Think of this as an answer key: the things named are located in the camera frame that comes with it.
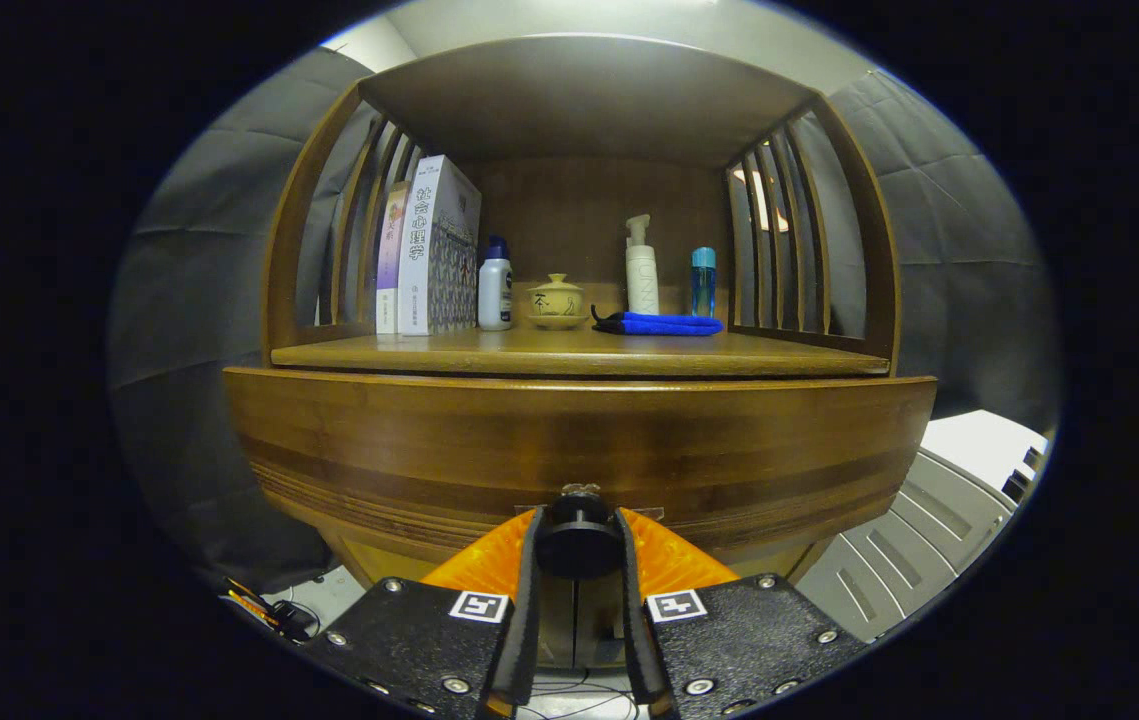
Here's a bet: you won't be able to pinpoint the white storage unit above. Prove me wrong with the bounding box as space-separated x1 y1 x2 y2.
794 410 1050 643

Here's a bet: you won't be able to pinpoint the wooden countertop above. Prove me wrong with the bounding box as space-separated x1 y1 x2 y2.
271 325 890 378

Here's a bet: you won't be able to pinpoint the black floor cables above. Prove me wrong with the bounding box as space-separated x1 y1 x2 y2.
519 670 640 720

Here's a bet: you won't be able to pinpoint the large white book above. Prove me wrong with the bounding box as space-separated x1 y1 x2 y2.
397 155 482 336

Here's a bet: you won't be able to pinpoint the wooden cabinet door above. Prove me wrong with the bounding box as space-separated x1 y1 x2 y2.
541 578 578 666
577 578 627 669

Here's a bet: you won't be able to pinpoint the yellow lidded teacup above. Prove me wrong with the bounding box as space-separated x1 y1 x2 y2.
527 273 590 331

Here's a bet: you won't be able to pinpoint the blue folded cloth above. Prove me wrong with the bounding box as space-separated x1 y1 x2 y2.
591 305 725 337

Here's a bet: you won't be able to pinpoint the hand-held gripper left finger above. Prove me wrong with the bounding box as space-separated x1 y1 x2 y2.
304 505 547 720

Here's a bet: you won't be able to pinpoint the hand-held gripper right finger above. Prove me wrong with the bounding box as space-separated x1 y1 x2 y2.
614 505 870 720

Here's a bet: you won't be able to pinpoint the wooden drawer with black knob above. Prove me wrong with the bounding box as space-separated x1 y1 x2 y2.
224 365 938 581

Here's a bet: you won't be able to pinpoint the purple book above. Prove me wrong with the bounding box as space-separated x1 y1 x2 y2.
375 180 412 335

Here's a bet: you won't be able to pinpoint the white pump bottle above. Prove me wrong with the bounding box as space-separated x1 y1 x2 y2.
625 214 661 316

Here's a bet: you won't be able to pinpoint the wooden cabinet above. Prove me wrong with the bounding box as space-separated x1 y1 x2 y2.
224 33 938 671

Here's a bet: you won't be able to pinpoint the white bottle with blue cap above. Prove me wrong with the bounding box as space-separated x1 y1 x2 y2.
478 236 514 332

